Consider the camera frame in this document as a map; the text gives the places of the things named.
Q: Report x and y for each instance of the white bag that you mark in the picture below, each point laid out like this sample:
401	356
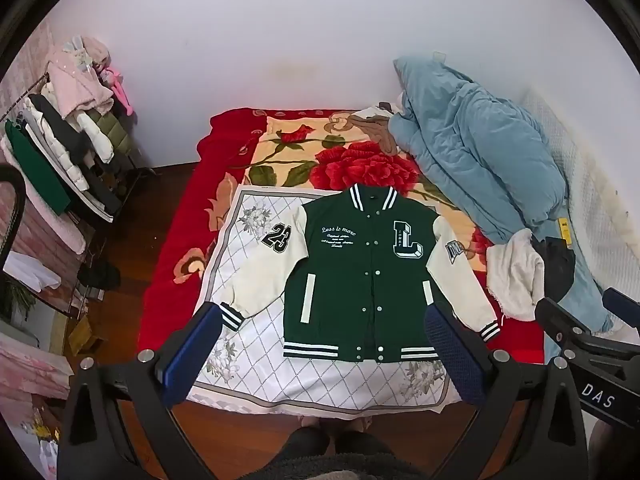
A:
30	270

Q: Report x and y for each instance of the white checked floral mat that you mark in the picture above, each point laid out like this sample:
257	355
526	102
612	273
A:
260	360

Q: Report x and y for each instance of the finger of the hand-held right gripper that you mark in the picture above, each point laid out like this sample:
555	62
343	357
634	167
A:
575	322
622	302

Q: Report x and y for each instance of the pink fleece cloth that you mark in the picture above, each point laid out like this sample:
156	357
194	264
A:
55	227

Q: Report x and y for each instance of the black shoes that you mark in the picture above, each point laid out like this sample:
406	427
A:
100	275

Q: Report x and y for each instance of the white puffer jacket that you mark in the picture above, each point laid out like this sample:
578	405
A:
60	150

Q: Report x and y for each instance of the pink hanger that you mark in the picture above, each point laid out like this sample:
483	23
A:
121	90

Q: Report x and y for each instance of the blue duvet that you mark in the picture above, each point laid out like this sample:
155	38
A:
475	135

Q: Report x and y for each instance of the pink floral cloth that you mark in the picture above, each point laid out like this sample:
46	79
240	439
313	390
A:
30	365

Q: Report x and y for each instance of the red floral blanket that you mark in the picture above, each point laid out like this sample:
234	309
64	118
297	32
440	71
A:
170	260

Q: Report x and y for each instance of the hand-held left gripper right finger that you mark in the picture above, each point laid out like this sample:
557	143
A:
455	360

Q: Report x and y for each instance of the black cloth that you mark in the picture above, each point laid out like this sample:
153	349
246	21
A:
556	265

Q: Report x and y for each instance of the white quilted bedspread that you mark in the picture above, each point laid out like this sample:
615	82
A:
600	185

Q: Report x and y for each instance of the green hanging garment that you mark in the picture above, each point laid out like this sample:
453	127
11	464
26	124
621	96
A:
35	165

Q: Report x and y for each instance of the cardboard box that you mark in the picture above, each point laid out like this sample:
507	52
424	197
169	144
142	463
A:
87	337

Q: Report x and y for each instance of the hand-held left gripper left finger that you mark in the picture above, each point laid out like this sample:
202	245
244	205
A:
192	355

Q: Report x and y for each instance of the green varsity jacket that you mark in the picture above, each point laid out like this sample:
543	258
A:
350	285

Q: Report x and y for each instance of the pink fuzzy garment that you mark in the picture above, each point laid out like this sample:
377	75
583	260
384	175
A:
80	85

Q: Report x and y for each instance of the cream fleece cloth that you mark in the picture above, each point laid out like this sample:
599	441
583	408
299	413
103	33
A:
515	270

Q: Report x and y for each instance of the black curved frame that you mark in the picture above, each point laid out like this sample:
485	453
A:
15	210

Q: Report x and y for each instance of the metal clothes rack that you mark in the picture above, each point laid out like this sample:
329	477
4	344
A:
135	172

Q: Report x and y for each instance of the yellow tag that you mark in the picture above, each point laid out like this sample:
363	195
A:
562	232

